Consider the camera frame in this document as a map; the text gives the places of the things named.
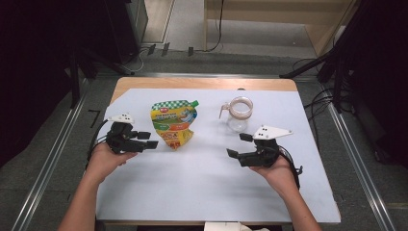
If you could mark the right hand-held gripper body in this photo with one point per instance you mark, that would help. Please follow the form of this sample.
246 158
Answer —
263 155

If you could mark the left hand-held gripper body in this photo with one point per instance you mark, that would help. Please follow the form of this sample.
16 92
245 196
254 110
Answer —
123 141

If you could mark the yellow green spout pouch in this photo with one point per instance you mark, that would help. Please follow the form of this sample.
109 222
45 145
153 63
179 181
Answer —
173 123

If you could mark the person's right hand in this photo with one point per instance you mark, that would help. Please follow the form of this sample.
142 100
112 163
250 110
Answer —
282 176

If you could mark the person's left hand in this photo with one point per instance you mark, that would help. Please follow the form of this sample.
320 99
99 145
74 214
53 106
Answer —
102 162

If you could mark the white paper sheet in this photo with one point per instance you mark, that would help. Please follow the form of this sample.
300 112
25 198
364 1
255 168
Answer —
198 183

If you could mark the wooden table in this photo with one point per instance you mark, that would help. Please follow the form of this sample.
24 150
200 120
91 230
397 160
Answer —
205 83

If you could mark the black stand legs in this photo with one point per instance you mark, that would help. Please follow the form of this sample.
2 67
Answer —
77 73

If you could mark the black cabinet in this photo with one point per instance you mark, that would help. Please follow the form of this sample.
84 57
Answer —
128 29

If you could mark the black tripod stand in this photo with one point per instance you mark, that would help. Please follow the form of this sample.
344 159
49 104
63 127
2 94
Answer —
336 64

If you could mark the metal floor rail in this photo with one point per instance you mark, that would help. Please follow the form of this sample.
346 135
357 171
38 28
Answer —
48 163
359 163

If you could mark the light wooden cabinet frame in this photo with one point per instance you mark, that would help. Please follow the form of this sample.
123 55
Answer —
320 32

